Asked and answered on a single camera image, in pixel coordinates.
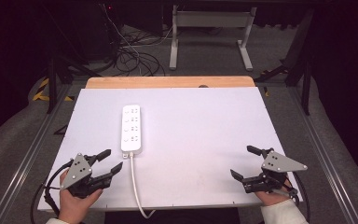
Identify white power strip cable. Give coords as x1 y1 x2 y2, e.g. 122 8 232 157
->
129 152 157 219

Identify black metal stand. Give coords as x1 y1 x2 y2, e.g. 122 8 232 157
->
254 8 315 117
45 52 103 115

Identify person's right hand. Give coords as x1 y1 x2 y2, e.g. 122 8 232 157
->
254 182 294 207

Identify white metal stand frame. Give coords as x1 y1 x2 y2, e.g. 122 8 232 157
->
168 4 258 72

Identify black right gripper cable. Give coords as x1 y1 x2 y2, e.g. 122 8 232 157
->
283 171 312 224

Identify person's left hand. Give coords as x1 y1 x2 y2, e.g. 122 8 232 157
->
57 169 104 224

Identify tangle of black floor cables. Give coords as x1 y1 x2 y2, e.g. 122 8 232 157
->
111 24 181 77

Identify aluminium floor rail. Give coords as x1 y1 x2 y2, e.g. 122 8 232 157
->
287 85 358 224
0 83 73 224

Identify yellow black hazard tape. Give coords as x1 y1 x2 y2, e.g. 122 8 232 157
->
32 77 76 103

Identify dark computer case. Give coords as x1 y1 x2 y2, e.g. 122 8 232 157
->
83 0 166 62

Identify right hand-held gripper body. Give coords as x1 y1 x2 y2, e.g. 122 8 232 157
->
241 147 309 196

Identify white table board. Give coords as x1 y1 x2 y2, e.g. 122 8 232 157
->
37 87 303 213

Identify white power strip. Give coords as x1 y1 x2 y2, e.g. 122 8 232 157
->
119 104 144 160

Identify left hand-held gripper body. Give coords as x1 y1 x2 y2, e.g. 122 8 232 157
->
60 152 115 200

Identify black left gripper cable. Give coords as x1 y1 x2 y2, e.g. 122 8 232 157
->
29 160 76 224

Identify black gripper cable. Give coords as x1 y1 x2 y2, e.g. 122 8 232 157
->
283 171 312 224
29 160 76 224

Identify wooden table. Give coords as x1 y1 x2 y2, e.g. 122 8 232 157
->
85 76 256 90

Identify person's dark lap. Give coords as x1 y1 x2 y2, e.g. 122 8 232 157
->
103 207 241 224

